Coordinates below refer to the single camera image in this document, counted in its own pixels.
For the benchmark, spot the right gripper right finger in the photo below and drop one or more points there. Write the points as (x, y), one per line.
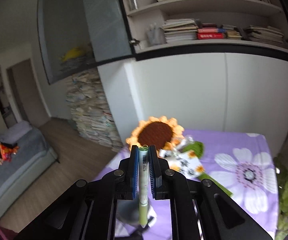
(153, 169)

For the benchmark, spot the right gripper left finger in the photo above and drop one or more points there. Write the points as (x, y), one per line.
(133, 170)

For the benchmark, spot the light green pen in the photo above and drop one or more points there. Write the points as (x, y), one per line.
(143, 185)

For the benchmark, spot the grey felt pen holder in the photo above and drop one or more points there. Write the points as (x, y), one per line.
(128, 213)

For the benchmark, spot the sunflower gift card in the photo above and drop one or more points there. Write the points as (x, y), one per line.
(187, 163)

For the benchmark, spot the crochet sunflower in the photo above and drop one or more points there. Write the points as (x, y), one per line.
(158, 131)

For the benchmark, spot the pile of stacked books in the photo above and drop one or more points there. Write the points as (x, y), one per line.
(90, 109)

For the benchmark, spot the purple floral tablecloth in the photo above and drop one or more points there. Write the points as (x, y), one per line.
(242, 163)

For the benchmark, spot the grey bed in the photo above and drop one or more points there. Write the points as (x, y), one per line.
(34, 156)

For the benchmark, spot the orange snack bag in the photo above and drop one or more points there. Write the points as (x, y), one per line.
(7, 150)

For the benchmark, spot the yellow plush toy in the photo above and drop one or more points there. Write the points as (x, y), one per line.
(75, 53)

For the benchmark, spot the white bookshelf cabinet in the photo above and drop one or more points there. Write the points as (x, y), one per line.
(191, 82)

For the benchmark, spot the clear pen cup on shelf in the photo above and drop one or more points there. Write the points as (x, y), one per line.
(155, 35)

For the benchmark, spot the red book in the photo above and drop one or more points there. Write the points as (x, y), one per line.
(210, 36)

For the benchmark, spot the brown room door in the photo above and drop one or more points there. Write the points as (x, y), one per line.
(26, 94)

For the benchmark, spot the left glass cabinet door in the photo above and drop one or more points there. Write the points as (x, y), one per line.
(65, 24)

